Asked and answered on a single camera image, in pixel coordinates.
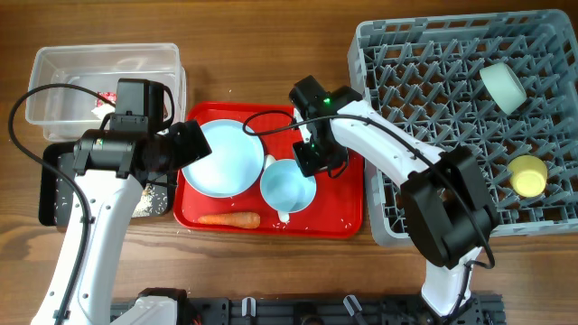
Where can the light blue plate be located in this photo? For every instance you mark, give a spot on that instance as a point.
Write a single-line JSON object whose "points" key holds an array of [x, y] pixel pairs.
{"points": [[234, 164]]}

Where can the orange carrot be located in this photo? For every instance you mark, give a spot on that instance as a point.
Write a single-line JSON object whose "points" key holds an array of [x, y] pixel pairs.
{"points": [[246, 220]]}

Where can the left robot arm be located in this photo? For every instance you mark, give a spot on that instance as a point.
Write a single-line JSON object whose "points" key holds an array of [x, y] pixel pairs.
{"points": [[112, 165]]}

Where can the mint green bowl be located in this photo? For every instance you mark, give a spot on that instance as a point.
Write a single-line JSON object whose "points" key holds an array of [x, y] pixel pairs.
{"points": [[504, 87]]}

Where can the white tissue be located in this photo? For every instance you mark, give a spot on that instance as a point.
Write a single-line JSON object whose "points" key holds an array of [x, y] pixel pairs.
{"points": [[101, 111]]}

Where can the small light blue bowl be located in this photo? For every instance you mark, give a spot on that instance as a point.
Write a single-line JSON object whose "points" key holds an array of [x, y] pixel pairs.
{"points": [[283, 186]]}

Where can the yellow plastic cup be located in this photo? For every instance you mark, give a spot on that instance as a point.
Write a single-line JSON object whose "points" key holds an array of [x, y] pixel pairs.
{"points": [[528, 175]]}

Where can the black plastic tray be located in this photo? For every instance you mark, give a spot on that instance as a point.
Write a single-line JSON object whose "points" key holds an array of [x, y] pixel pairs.
{"points": [[60, 155]]}

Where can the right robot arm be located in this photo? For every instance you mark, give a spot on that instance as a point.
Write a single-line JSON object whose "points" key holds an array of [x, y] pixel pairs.
{"points": [[449, 211]]}

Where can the rice food scraps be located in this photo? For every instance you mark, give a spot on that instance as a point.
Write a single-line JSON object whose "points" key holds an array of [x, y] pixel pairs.
{"points": [[154, 202]]}

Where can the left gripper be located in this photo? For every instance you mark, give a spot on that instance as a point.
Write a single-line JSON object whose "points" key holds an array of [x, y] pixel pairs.
{"points": [[191, 144]]}

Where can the red serving tray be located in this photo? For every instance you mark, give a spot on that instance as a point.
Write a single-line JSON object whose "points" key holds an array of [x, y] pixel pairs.
{"points": [[335, 212]]}

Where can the red snack wrapper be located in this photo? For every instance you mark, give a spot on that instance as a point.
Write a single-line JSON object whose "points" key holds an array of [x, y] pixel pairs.
{"points": [[106, 98]]}

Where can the grey dishwasher rack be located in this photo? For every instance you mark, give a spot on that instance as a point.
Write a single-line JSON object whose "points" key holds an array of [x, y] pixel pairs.
{"points": [[423, 75]]}

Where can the white plastic spoon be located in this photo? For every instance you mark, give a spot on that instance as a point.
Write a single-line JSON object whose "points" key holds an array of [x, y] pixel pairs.
{"points": [[283, 216]]}

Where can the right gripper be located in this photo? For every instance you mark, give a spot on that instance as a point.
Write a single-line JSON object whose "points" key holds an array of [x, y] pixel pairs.
{"points": [[305, 159]]}

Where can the clear plastic bin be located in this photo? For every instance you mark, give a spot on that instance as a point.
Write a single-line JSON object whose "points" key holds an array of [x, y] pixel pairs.
{"points": [[65, 114]]}

